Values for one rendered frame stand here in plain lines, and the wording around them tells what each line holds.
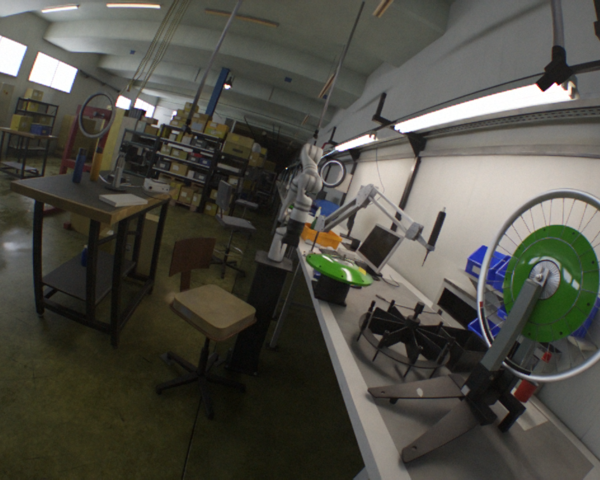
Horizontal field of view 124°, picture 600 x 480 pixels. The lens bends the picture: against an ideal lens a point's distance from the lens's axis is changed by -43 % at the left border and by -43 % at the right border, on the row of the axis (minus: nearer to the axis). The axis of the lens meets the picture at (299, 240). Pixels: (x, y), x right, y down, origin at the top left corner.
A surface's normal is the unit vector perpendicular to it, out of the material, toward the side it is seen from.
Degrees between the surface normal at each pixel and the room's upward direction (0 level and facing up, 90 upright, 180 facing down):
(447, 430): 18
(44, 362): 0
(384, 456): 0
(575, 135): 90
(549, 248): 79
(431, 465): 0
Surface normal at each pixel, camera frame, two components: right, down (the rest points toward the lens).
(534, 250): -0.90, -0.42
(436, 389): 0.01, -0.97
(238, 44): 0.10, 0.24
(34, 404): 0.32, -0.93
